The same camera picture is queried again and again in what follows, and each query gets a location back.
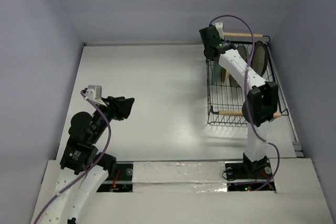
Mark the black wire dish rack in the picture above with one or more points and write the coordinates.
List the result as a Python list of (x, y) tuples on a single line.
[(222, 96)]

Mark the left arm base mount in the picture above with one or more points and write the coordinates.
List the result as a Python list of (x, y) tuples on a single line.
[(123, 172)]

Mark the beige floral plate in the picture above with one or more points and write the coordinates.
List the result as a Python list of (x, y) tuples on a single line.
[(224, 74)]

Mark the grey patterned plate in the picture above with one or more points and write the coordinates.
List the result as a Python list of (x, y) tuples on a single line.
[(243, 53)]

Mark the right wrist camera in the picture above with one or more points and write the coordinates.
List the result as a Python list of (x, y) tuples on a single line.
[(220, 28)]

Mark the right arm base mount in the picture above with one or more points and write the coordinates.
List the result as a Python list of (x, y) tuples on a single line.
[(240, 171)]

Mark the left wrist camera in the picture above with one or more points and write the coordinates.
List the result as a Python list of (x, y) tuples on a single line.
[(94, 94)]

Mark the teal blue plate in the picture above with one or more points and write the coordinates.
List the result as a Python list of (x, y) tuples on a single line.
[(216, 72)]

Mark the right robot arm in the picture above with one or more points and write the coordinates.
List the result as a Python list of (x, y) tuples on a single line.
[(260, 105)]

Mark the dark rimmed plate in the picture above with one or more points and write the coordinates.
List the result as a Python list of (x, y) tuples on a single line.
[(260, 58)]

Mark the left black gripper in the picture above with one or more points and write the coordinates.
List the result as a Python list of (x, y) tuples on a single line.
[(119, 106)]

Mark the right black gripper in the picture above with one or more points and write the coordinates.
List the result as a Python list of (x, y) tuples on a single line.
[(207, 36)]

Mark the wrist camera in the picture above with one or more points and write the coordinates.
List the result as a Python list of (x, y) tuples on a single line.
[(220, 28), (94, 94)]

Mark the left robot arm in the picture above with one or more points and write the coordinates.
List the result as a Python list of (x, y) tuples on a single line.
[(83, 169)]

